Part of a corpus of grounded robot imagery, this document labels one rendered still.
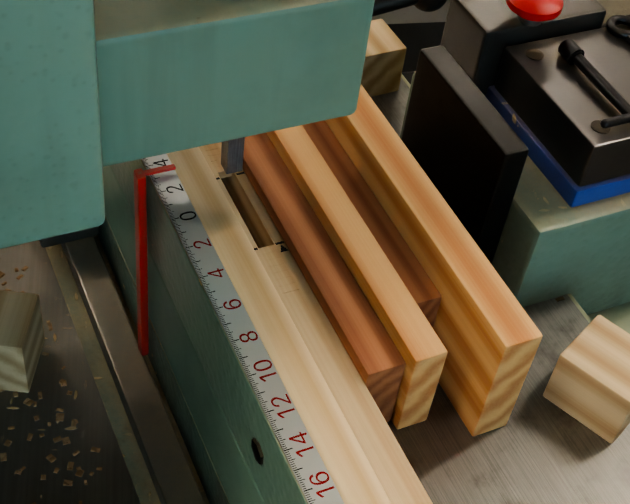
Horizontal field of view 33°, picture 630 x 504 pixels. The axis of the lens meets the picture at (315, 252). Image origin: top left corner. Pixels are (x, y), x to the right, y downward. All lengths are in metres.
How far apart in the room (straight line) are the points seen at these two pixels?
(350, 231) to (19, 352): 0.21
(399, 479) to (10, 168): 0.20
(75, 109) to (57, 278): 0.31
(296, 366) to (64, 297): 0.26
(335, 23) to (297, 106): 0.05
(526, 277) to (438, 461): 0.11
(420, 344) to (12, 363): 0.25
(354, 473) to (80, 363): 0.26
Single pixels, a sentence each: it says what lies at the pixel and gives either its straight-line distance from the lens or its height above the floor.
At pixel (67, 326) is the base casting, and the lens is 0.68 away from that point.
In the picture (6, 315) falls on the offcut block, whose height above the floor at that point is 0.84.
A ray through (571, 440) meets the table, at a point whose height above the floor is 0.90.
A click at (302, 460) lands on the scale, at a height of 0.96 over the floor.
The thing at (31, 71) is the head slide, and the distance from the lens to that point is 0.40.
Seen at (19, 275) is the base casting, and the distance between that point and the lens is 0.71.
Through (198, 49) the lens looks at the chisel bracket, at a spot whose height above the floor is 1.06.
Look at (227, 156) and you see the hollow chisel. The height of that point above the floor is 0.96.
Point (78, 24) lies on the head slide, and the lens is 0.39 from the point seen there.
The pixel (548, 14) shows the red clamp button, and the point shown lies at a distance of 0.58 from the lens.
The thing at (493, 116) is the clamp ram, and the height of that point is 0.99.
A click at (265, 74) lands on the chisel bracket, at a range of 0.48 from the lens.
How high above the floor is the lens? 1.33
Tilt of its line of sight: 46 degrees down
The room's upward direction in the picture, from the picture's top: 9 degrees clockwise
